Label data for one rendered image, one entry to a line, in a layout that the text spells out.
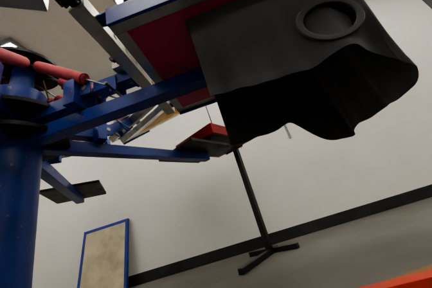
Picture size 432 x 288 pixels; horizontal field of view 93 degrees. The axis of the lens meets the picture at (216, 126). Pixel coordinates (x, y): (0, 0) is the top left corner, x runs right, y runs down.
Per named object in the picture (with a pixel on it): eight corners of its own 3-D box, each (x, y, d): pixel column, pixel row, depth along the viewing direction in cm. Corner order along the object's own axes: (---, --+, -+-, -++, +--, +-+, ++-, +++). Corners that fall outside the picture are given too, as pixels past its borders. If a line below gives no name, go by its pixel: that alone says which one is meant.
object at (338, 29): (387, 72, 54) (321, -10, 69) (409, 48, 46) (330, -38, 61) (222, 128, 57) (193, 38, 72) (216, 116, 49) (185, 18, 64)
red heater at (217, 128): (218, 159, 234) (216, 149, 239) (251, 141, 211) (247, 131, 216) (177, 156, 188) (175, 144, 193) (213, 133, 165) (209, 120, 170)
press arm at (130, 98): (296, 55, 81) (290, 44, 84) (299, 44, 76) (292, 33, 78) (19, 154, 89) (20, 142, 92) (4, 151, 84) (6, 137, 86)
